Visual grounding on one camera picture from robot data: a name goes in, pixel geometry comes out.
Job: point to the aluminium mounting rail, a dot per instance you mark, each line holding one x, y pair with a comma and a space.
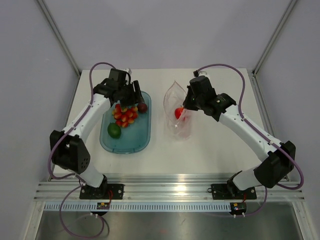
143, 188

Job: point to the aluminium frame post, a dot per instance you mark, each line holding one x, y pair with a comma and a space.
274, 36
43, 7

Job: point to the green fake lime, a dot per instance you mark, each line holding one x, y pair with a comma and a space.
114, 131

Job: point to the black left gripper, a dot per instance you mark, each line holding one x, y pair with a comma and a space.
135, 96

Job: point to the clear pink zip top bag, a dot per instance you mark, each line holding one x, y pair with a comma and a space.
178, 120

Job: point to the left aluminium frame post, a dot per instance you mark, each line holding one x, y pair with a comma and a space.
43, 7

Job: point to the white slotted cable duct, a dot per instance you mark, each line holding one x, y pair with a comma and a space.
219, 207

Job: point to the red yellow fake apple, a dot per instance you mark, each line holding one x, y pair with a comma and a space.
178, 112

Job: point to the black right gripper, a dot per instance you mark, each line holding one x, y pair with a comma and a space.
187, 104

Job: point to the blue transparent plastic tray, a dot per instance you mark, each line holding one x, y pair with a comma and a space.
133, 138

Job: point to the red strawberry bunch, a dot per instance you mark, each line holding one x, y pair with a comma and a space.
124, 116

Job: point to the dark purple fake plum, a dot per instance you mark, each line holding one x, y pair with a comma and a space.
142, 107

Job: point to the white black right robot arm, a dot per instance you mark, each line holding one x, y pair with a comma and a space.
276, 157

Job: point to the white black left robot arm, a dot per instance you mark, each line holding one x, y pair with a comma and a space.
68, 147

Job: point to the right aluminium frame post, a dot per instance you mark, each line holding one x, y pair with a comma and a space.
274, 36

